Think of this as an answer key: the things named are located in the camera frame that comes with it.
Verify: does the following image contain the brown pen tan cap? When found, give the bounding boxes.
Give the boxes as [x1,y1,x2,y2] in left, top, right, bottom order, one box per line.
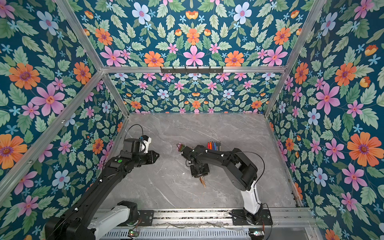
[202,176,207,188]

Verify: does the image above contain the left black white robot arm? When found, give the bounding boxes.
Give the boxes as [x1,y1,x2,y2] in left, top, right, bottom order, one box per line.
[45,135,160,240]

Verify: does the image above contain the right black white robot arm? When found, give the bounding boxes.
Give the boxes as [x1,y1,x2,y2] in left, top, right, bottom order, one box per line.
[178,145,263,225]

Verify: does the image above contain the left small circuit board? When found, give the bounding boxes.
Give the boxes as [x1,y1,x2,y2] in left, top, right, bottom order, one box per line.
[128,230,139,238]

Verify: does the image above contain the small circuit board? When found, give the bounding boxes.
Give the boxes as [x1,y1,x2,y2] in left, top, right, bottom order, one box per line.
[249,229,265,240]
[128,230,139,238]

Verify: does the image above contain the right small circuit board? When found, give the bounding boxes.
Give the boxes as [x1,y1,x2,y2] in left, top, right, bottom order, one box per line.
[249,229,265,240]

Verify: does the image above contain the black hook rack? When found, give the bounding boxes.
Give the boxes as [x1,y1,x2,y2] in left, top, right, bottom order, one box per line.
[160,67,224,74]

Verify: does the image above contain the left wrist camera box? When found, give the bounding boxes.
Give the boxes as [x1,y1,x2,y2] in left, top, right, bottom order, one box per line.
[139,135,152,154]

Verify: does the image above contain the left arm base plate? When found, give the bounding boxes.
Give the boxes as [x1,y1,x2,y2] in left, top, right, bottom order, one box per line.
[134,210,155,227]

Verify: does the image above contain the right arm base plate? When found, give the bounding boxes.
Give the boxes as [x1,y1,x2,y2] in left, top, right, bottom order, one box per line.
[229,209,273,226]

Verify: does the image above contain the white slotted cable duct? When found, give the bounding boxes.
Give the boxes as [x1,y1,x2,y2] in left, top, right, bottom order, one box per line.
[102,228,250,240]

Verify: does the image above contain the aluminium front rail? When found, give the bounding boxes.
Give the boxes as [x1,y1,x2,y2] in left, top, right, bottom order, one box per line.
[67,207,319,230]

